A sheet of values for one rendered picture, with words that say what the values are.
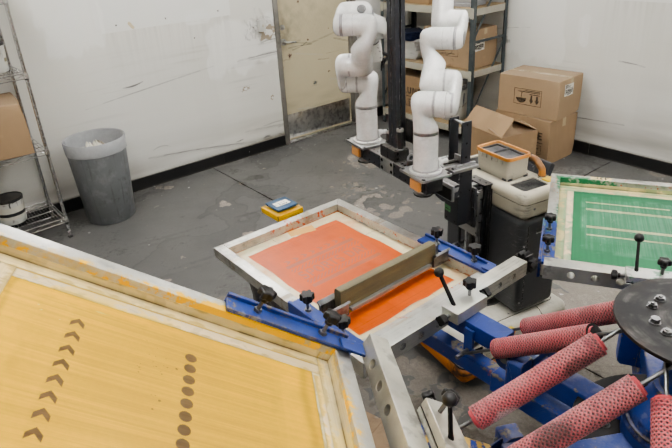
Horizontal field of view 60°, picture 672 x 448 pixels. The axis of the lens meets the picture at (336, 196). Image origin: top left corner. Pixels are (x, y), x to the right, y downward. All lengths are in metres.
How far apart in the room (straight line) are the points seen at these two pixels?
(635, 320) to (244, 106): 4.82
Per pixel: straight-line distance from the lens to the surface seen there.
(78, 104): 5.09
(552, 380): 1.28
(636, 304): 1.31
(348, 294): 1.73
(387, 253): 2.09
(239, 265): 2.02
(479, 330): 1.61
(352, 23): 2.34
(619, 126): 5.62
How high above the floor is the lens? 2.02
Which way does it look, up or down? 25 degrees down
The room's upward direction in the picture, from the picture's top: 3 degrees counter-clockwise
